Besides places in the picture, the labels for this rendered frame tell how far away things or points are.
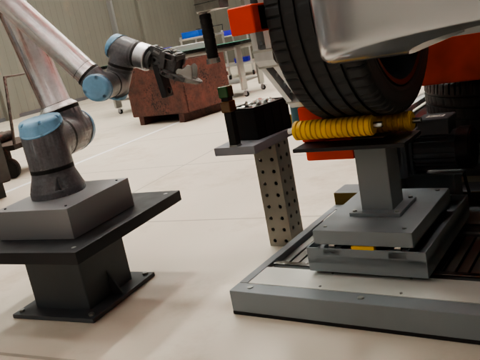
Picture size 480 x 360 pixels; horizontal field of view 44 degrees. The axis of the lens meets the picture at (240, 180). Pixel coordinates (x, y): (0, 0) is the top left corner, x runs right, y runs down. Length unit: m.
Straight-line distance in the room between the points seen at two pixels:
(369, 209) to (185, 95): 4.89
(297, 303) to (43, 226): 0.85
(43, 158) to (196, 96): 4.70
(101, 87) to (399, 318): 1.16
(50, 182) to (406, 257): 1.17
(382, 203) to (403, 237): 0.19
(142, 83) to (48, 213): 5.15
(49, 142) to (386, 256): 1.15
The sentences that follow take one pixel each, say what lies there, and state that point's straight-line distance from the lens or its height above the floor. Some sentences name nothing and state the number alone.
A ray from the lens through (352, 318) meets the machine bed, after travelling 1.68.
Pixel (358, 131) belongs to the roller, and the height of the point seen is 0.50.
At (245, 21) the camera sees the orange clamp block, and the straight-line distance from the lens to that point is 1.55.
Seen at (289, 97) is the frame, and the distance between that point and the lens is 1.76.
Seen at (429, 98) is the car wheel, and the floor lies 0.43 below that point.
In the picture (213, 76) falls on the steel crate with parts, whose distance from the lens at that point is 6.92.
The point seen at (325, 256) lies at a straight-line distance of 1.81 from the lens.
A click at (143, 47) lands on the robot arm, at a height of 0.84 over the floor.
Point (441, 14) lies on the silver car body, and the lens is 0.76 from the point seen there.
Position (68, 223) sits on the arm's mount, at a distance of 1.94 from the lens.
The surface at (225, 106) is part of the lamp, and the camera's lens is 2.04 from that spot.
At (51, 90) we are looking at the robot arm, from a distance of 2.27.
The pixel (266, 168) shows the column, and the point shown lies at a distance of 2.26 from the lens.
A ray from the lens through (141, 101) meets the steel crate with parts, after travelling 7.13.
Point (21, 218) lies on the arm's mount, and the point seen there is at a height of 0.38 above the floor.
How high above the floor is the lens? 0.82
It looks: 13 degrees down
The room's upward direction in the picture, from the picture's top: 11 degrees counter-clockwise
